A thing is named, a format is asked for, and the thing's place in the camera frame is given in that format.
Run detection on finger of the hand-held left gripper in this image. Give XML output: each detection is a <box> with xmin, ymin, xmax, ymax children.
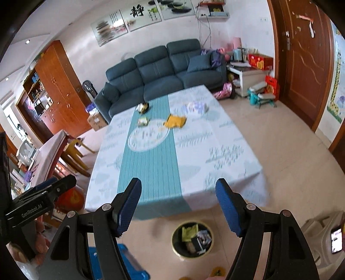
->
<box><xmin>12</xmin><ymin>174</ymin><xmax>77</xmax><ymax>206</ymax></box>

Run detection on brown wooden door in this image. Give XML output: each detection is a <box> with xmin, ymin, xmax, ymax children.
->
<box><xmin>272</xmin><ymin>0</ymin><xmax>336</xmax><ymax>132</ymax></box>

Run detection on ink landscape wall picture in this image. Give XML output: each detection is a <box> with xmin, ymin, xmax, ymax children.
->
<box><xmin>90</xmin><ymin>9</ymin><xmax>129</xmax><ymax>47</ymax></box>

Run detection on yellow plastic bag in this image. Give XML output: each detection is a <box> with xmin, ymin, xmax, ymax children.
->
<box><xmin>163</xmin><ymin>114</ymin><xmax>187</xmax><ymax>129</ymax></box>

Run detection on pink box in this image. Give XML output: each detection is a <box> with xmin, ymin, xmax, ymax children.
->
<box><xmin>220</xmin><ymin>38</ymin><xmax>242</xmax><ymax>54</ymax></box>

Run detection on cardboard box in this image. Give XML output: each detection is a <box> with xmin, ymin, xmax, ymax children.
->
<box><xmin>87</xmin><ymin>112</ymin><xmax>109</xmax><ymax>131</ymax></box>

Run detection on black bag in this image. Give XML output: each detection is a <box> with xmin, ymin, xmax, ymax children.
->
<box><xmin>82</xmin><ymin>80</ymin><xmax>98</xmax><ymax>104</ymax></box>

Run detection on wooden door frame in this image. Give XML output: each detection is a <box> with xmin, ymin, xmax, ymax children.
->
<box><xmin>329</xmin><ymin>118</ymin><xmax>345</xmax><ymax>162</ymax></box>

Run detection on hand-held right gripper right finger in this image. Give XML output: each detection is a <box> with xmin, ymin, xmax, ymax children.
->
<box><xmin>215</xmin><ymin>178</ymin><xmax>314</xmax><ymax>280</ymax></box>

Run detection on yellow-rimmed round trash bin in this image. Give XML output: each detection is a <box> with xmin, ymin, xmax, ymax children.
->
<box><xmin>172</xmin><ymin>221</ymin><xmax>215</xmax><ymax>259</ymax></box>

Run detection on brown wooden wardrobe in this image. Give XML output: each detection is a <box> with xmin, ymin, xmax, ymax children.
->
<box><xmin>16</xmin><ymin>40</ymin><xmax>93</xmax><ymax>144</ymax></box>

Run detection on teal and white tablecloth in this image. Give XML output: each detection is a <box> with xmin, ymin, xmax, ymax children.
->
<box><xmin>85</xmin><ymin>85</ymin><xmax>263</xmax><ymax>221</ymax></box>

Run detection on red gift box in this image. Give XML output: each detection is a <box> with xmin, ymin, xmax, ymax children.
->
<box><xmin>248</xmin><ymin>53</ymin><xmax>274</xmax><ymax>71</ymax></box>

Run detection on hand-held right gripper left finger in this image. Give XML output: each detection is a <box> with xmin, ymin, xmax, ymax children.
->
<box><xmin>40</xmin><ymin>178</ymin><xmax>142</xmax><ymax>280</ymax></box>

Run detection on white printed table cover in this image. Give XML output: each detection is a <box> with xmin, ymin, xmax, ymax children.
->
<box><xmin>25</xmin><ymin>129</ymin><xmax>68</xmax><ymax>189</ymax></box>

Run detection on hanging black cables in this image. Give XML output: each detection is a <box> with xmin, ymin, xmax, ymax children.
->
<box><xmin>198</xmin><ymin>16</ymin><xmax>212</xmax><ymax>47</ymax></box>

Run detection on white plastic stool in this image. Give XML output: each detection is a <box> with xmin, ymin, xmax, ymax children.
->
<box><xmin>300</xmin><ymin>211</ymin><xmax>345</xmax><ymax>275</ymax></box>

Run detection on stones wall picture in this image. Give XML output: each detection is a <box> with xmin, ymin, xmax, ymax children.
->
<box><xmin>155</xmin><ymin>0</ymin><xmax>195</xmax><ymax>20</ymax></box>

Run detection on black and white packet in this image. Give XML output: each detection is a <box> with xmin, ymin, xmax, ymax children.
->
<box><xmin>196</xmin><ymin>230</ymin><xmax>212</xmax><ymax>247</ymax></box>

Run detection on clear plastic wrapper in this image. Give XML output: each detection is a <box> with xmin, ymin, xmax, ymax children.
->
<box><xmin>187</xmin><ymin>101</ymin><xmax>209</xmax><ymax>114</ymax></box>

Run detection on white side table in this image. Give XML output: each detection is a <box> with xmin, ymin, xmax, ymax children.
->
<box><xmin>227</xmin><ymin>65</ymin><xmax>271</xmax><ymax>98</ymax></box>

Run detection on blue plastic stool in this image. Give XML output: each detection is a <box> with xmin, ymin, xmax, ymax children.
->
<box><xmin>89</xmin><ymin>244</ymin><xmax>150</xmax><ymax>280</ymax></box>

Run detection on pink patterned bag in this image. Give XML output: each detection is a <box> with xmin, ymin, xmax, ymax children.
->
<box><xmin>213</xmin><ymin>82</ymin><xmax>233</xmax><ymax>100</ymax></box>

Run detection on blue sofa cushion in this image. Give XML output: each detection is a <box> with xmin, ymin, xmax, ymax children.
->
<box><xmin>100</xmin><ymin>82</ymin><xmax>120</xmax><ymax>104</ymax></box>
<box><xmin>187</xmin><ymin>55</ymin><xmax>212</xmax><ymax>74</ymax></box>

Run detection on yellow-green plastic bag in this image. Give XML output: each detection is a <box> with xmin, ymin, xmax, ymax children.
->
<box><xmin>182</xmin><ymin>226</ymin><xmax>200</xmax><ymax>241</ymax></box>

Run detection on smartphone with lit screen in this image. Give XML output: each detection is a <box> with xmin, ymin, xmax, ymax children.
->
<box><xmin>330</xmin><ymin>227</ymin><xmax>343</xmax><ymax>254</ymax></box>

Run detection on dark blue sofa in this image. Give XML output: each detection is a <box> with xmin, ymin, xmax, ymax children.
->
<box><xmin>94</xmin><ymin>38</ymin><xmax>227</xmax><ymax>124</ymax></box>

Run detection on yellow-brown stool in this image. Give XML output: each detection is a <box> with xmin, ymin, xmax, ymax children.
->
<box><xmin>61</xmin><ymin>136</ymin><xmax>96</xmax><ymax>177</ymax></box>

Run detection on purple bag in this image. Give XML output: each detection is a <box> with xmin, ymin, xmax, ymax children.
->
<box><xmin>200</xmin><ymin>48</ymin><xmax>227</xmax><ymax>68</ymax></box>

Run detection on orange round decoration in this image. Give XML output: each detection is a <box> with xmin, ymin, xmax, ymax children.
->
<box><xmin>55</xmin><ymin>187</ymin><xmax>86</xmax><ymax>213</ymax></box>

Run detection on white wall shelf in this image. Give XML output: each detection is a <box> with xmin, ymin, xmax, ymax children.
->
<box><xmin>196</xmin><ymin>0</ymin><xmax>230</xmax><ymax>20</ymax></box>

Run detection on red paper bag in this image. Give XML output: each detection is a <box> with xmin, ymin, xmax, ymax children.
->
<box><xmin>265</xmin><ymin>75</ymin><xmax>281</xmax><ymax>101</ymax></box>

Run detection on colourful wall poster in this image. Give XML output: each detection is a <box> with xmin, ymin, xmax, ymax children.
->
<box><xmin>326</xmin><ymin>22</ymin><xmax>345</xmax><ymax>124</ymax></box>

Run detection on calligraphy wall picture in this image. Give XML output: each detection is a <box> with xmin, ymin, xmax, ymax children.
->
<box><xmin>120</xmin><ymin>0</ymin><xmax>162</xmax><ymax>32</ymax></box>

